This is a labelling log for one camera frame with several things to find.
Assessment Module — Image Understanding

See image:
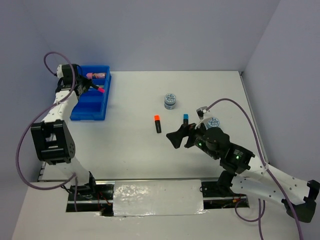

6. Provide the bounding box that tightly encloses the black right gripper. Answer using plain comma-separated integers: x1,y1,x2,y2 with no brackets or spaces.
166,118,219,160

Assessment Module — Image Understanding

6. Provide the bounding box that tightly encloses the pink capped pencil tube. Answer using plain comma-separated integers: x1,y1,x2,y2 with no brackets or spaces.
86,72,106,80

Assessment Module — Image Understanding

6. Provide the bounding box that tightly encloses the pink capped black highlighter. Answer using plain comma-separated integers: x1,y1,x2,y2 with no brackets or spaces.
91,84,105,93

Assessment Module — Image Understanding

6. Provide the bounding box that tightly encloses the blue capped black highlighter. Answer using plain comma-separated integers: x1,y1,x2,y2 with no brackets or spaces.
183,113,189,125

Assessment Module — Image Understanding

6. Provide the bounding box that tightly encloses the orange capped black highlighter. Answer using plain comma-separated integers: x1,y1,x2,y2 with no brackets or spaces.
154,115,162,134

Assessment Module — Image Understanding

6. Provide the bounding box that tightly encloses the blue paint jar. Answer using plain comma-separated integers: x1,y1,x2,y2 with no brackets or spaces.
164,93,177,110
205,117,220,129

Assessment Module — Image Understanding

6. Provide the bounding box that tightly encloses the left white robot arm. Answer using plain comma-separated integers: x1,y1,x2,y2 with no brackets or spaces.
30,64,98,200

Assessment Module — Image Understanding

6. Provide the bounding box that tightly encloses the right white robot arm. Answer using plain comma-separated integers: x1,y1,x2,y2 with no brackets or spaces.
166,123,320,223

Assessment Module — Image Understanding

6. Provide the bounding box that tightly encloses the blue plastic compartment bin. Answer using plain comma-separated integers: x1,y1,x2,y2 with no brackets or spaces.
70,65,112,121

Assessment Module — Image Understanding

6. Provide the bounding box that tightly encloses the silver foil covered plate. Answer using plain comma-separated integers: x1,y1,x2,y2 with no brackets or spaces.
113,179,206,217

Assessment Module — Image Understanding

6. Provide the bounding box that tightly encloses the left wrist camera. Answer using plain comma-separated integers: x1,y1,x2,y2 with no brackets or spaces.
55,64,64,79

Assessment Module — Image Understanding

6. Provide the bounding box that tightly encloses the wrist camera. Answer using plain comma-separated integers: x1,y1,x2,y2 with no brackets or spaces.
195,106,213,129
55,64,64,79

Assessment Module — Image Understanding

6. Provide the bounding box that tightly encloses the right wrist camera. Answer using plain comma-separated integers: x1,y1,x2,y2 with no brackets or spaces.
195,106,213,129

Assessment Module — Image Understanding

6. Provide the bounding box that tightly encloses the black metal base rail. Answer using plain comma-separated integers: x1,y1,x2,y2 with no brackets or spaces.
65,178,250,217

